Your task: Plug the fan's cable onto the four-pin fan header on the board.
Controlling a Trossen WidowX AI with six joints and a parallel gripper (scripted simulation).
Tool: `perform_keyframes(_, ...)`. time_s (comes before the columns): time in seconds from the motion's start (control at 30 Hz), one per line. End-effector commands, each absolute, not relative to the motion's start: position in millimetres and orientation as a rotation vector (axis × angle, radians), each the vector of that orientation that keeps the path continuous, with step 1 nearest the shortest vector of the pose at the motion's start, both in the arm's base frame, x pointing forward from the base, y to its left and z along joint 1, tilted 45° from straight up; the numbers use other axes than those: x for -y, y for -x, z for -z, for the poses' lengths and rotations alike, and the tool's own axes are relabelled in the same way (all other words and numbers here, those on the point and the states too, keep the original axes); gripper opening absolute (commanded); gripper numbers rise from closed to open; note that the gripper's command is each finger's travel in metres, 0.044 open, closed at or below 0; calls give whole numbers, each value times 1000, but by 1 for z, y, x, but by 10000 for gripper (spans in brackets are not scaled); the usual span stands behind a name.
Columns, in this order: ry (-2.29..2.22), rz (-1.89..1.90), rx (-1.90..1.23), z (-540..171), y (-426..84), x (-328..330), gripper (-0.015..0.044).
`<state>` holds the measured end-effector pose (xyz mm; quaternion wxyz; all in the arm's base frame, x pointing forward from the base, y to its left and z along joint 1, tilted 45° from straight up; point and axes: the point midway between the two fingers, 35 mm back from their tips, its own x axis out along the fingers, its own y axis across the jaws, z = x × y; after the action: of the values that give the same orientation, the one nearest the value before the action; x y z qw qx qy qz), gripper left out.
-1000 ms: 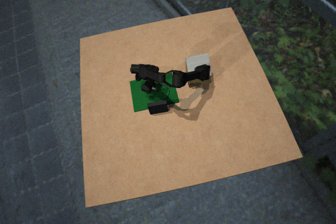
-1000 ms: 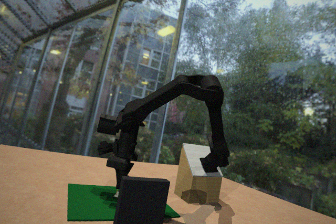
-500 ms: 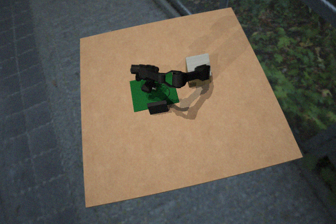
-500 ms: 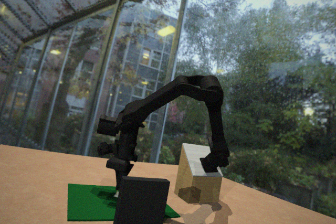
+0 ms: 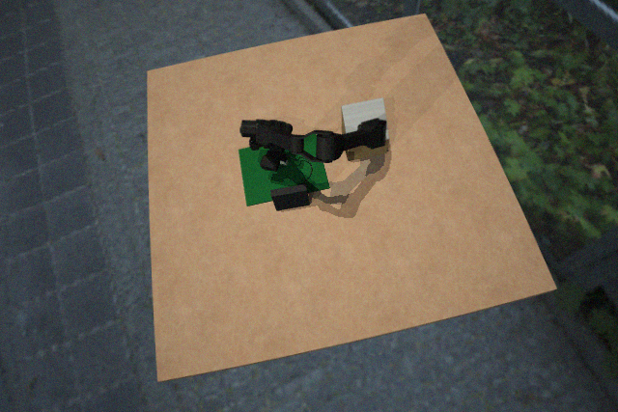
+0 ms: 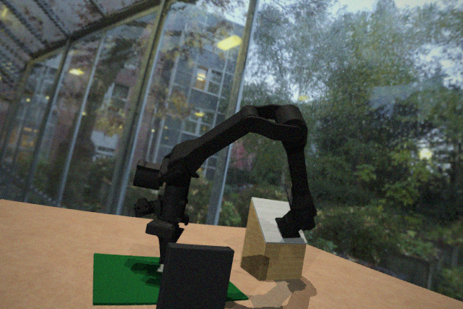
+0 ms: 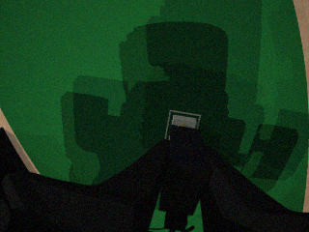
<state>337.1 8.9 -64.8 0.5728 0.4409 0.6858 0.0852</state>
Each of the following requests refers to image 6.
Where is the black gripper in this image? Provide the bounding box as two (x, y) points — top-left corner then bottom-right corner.
(145, 192), (189, 260)

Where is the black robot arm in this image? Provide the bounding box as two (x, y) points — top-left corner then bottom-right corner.
(133, 104), (317, 238)

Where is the green circuit board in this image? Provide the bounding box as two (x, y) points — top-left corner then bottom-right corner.
(93, 253), (249, 305)

